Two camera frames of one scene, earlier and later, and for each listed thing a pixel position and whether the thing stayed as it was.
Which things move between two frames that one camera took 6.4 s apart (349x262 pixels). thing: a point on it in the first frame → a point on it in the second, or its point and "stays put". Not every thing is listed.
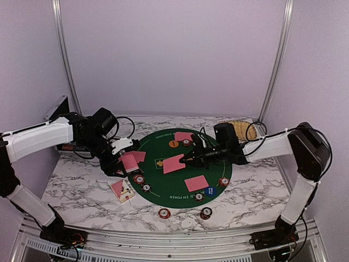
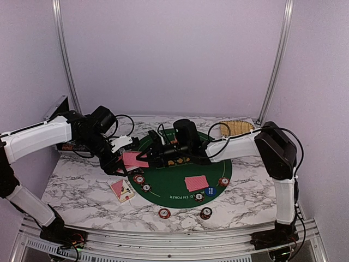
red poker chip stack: (164, 213) stays put
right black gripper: (192, 154) → (155, 154)
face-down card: (196, 183) stays put
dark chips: (146, 188) stays put
